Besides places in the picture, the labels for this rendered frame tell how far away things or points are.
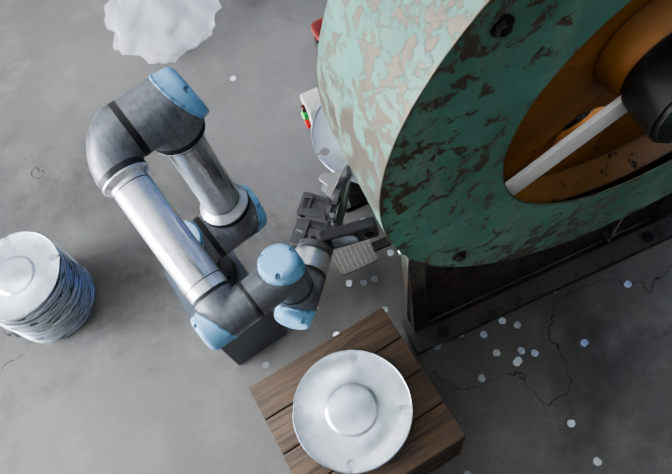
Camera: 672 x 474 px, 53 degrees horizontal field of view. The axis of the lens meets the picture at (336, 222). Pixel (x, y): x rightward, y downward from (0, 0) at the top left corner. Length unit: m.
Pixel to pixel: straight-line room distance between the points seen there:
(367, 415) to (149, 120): 0.86
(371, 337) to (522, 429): 0.56
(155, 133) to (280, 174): 1.17
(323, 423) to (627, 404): 0.90
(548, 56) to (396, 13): 0.15
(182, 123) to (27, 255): 1.12
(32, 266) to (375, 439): 1.19
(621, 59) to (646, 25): 0.05
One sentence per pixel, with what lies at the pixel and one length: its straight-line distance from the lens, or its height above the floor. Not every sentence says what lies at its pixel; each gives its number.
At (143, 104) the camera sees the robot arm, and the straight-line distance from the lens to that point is 1.26.
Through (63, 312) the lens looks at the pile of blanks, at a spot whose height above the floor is 0.13.
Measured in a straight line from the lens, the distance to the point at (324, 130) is 1.48.
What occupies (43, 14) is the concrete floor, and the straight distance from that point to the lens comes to 3.25.
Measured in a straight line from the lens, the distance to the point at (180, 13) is 2.71.
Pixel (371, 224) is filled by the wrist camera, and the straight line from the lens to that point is 1.32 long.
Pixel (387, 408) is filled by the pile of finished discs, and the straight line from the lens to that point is 1.67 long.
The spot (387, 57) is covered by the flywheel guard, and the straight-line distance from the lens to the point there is 0.65.
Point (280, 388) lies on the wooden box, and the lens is 1.75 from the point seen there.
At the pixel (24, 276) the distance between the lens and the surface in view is 2.25.
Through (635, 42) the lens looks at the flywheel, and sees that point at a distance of 0.87.
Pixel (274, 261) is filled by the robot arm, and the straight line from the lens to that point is 1.16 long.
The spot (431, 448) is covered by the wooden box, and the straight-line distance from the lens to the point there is 1.69.
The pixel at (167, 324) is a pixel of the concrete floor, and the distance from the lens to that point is 2.27.
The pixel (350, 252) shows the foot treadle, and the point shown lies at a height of 0.16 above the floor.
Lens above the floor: 2.03
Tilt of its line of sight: 64 degrees down
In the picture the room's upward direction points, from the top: 17 degrees counter-clockwise
